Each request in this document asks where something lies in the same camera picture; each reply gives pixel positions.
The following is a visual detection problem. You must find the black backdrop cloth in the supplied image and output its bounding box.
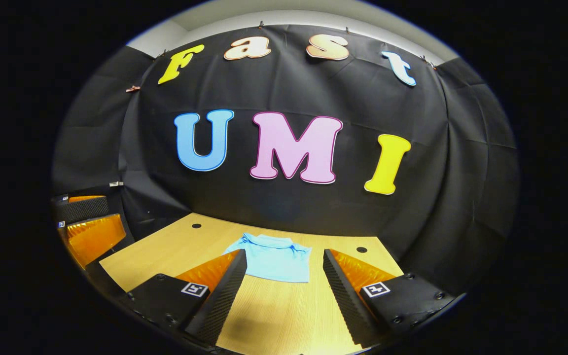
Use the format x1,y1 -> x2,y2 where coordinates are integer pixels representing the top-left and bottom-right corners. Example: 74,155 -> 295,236
51,24 -> 520,296

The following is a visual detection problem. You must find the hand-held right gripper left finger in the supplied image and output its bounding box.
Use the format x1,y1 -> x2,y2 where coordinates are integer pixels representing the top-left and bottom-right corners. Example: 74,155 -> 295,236
126,249 -> 248,346

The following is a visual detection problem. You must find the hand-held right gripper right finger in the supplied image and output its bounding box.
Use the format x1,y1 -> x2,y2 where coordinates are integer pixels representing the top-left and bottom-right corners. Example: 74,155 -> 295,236
322,248 -> 457,346

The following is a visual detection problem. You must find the light blue polo T-shirt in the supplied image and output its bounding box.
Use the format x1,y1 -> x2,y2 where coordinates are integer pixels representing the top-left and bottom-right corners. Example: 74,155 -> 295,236
222,232 -> 313,284

